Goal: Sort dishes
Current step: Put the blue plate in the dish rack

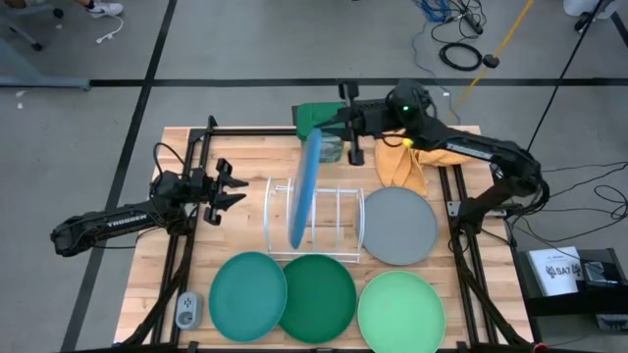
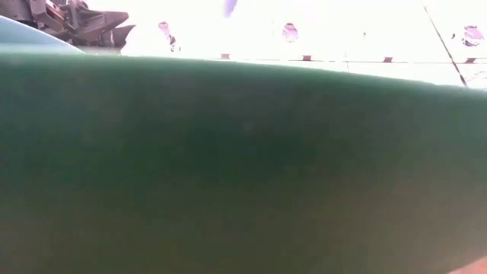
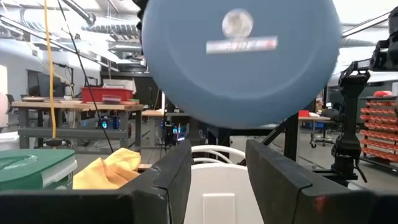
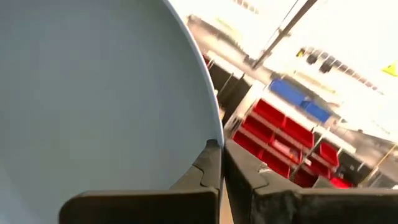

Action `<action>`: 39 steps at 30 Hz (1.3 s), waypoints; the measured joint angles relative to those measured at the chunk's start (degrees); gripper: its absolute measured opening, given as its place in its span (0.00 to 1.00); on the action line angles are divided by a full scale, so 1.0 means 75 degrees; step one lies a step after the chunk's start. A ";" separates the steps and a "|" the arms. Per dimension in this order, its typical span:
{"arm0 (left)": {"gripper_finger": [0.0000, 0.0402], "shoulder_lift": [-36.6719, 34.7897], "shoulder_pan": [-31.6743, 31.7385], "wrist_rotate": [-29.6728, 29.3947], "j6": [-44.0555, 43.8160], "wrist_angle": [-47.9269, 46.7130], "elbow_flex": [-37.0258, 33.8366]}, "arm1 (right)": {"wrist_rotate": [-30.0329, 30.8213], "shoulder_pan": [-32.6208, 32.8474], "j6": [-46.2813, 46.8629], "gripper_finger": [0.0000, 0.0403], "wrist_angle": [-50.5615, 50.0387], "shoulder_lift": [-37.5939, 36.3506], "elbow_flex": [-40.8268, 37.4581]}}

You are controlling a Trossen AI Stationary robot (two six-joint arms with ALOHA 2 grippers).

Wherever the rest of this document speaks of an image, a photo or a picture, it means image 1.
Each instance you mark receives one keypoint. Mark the black round puck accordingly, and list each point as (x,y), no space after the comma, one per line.
(490,61)

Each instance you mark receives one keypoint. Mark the white box with label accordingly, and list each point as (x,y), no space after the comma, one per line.
(555,269)

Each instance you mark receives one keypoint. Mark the blue plate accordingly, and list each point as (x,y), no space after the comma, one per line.
(305,191)

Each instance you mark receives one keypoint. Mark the office chair base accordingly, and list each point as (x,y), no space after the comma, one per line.
(29,29)

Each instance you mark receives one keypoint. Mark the grey metal beam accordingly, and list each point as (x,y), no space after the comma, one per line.
(44,82)

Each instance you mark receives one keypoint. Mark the teal plate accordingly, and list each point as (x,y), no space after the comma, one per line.
(247,296)

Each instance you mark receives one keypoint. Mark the grey plate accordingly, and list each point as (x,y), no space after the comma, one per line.
(400,225)

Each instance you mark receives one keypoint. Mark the black perforated mat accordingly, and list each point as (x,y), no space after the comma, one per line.
(373,104)

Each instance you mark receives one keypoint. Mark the person's shoe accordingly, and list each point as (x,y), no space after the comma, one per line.
(105,8)

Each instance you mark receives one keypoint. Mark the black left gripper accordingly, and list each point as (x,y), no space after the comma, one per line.
(203,186)

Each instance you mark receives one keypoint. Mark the black power strip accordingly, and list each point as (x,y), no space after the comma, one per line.
(472,22)

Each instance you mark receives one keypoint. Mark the green-lidded plastic tub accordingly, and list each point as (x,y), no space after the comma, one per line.
(314,115)

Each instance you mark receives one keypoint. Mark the light green plate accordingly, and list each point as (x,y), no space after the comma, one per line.
(401,314)

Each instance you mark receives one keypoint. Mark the dark green plate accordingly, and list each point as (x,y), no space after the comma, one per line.
(321,299)

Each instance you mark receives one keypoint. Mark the thin black pole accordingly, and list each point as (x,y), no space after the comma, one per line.
(564,73)

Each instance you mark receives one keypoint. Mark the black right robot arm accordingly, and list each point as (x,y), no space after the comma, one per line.
(490,149)

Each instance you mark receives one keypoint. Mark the black side box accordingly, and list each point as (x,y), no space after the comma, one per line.
(564,306)

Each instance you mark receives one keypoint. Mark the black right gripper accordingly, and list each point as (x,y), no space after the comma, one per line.
(373,120)

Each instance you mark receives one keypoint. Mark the black metal table frame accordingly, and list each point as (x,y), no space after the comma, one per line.
(245,131)

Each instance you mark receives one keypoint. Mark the orange cloth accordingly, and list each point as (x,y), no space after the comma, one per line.
(397,166)

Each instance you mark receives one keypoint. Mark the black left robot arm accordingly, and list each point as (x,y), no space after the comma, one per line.
(122,223)

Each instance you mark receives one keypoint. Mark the small grey device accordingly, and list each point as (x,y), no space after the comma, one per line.
(599,274)

